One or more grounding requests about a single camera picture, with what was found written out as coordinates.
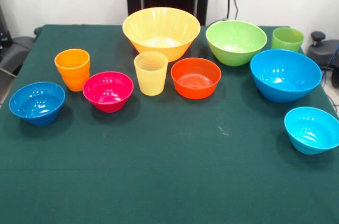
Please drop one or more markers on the small light blue bowl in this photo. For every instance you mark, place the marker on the small light blue bowl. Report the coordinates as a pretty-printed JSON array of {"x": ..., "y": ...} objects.
[{"x": 310, "y": 139}]

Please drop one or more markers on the grey chair base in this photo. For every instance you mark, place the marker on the grey chair base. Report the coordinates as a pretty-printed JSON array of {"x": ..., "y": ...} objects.
[{"x": 16, "y": 49}]

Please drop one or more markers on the green cup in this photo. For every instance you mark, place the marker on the green cup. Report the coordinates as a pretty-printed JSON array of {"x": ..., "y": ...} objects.
[{"x": 287, "y": 42}]

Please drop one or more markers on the dark green tablecloth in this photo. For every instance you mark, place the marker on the dark green tablecloth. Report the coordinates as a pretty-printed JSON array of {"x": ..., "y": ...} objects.
[{"x": 169, "y": 168}]

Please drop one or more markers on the small dark blue bowl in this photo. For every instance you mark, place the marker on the small dark blue bowl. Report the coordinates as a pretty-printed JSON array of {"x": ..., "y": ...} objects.
[{"x": 37, "y": 110}]

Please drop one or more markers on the large yellow-orange bowl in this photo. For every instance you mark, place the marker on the large yellow-orange bowl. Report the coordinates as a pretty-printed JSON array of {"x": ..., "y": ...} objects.
[{"x": 161, "y": 30}]

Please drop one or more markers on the large blue bowl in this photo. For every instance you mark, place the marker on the large blue bowl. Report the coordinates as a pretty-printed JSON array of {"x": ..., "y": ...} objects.
[{"x": 286, "y": 89}]

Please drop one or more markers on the yellow cup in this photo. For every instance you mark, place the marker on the yellow cup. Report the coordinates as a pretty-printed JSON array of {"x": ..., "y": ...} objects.
[{"x": 151, "y": 83}]

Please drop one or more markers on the orange cup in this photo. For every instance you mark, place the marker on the orange cup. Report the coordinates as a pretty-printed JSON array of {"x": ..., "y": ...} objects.
[{"x": 72, "y": 75}]

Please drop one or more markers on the pink bowl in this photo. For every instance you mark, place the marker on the pink bowl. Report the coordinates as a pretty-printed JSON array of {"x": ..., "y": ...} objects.
[{"x": 108, "y": 99}]

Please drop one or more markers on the green bowl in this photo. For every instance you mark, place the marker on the green bowl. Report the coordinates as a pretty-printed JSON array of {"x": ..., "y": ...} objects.
[{"x": 238, "y": 54}]

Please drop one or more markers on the black chair base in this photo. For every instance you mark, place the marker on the black chair base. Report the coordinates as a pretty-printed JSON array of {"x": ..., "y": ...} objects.
[{"x": 321, "y": 52}]

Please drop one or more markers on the red-orange bowl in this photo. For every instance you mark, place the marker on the red-orange bowl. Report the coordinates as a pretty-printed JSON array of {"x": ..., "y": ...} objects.
[{"x": 196, "y": 90}]

